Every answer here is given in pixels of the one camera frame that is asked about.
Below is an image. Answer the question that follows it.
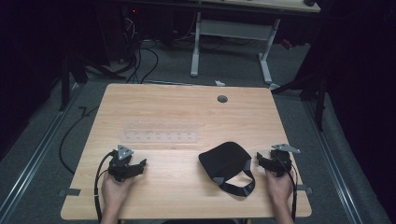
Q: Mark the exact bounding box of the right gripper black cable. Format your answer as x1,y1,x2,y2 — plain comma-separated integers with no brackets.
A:
279,157,299,222

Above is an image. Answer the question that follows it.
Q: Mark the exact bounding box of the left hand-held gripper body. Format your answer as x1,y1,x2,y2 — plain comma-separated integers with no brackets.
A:
106,144,134,183

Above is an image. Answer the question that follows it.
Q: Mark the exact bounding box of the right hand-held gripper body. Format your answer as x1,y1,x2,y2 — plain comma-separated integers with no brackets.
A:
270,143,302,178

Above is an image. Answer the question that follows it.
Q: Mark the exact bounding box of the black metal stand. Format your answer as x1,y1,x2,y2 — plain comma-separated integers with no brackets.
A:
271,46,330,133
58,46,127,112

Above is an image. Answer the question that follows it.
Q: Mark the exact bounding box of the black floor cable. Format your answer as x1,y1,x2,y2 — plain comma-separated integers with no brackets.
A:
58,105,101,175

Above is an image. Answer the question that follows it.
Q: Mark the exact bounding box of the person's right hand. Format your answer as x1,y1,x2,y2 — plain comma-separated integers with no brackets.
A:
264,170,294,213

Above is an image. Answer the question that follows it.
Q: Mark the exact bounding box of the white desk frame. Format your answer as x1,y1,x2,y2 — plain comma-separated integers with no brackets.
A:
189,0,321,91

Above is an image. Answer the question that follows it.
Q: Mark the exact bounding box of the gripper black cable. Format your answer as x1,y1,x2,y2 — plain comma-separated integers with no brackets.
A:
93,150,116,224
279,157,299,222

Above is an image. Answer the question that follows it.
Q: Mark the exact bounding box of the black eye mask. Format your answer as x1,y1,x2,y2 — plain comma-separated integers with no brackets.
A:
198,141,257,198

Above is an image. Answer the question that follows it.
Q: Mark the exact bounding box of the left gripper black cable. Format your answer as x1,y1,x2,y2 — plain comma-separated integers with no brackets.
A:
93,150,116,224

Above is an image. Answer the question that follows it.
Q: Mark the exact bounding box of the metal floor rail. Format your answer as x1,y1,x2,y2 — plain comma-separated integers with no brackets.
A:
0,82,86,218
302,99,364,224

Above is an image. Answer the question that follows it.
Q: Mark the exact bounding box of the bundle of black cables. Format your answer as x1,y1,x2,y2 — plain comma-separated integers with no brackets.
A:
120,12,160,85

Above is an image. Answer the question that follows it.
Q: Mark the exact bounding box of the grey tape strip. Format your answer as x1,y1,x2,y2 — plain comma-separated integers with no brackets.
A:
58,188,82,197
296,184,314,195

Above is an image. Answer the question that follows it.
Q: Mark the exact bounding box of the person's left hand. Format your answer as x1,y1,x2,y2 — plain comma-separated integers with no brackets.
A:
100,172,136,213

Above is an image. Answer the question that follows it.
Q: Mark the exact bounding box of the clear plastic rack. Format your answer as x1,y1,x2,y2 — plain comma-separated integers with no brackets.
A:
122,119,199,145

